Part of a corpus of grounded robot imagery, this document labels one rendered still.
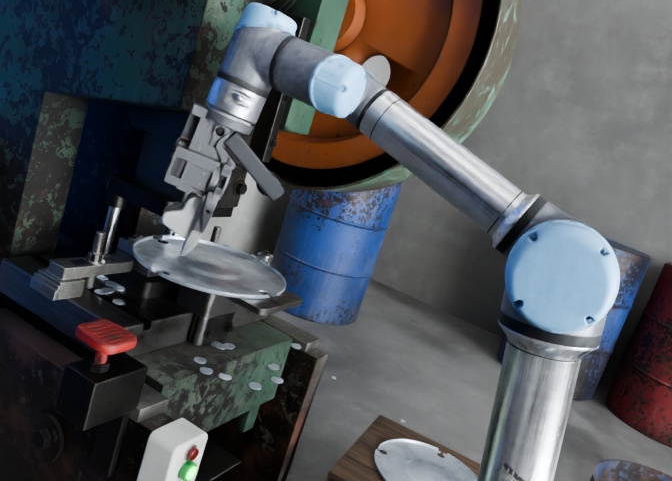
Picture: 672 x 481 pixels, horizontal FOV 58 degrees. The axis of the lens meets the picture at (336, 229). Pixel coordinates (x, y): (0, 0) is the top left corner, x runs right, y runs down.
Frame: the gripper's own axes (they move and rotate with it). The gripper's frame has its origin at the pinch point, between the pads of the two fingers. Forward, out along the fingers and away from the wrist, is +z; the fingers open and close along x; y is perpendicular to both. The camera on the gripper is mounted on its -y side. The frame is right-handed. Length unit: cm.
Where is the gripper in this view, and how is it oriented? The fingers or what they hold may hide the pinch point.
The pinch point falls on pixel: (190, 248)
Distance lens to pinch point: 91.7
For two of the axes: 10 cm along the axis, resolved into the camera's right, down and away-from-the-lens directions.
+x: 2.2, 2.7, -9.4
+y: -8.8, -3.6, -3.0
